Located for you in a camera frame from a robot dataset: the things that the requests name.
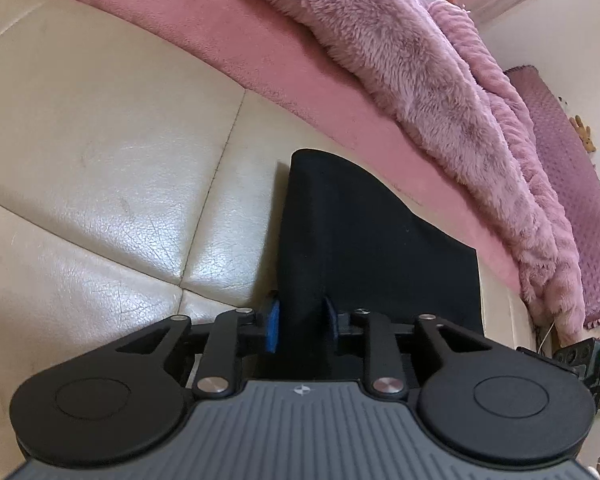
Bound black pants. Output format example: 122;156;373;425
263;150;483;380

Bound purple pillow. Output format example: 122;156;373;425
506;65;600;330

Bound small orange plush toy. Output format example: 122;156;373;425
569;115;596;154

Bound cream leather bed bench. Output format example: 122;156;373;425
0;0;541;480

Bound fluffy mauve blanket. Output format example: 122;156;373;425
266;0;585;344

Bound pink bed sheet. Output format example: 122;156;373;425
76;0;519;290

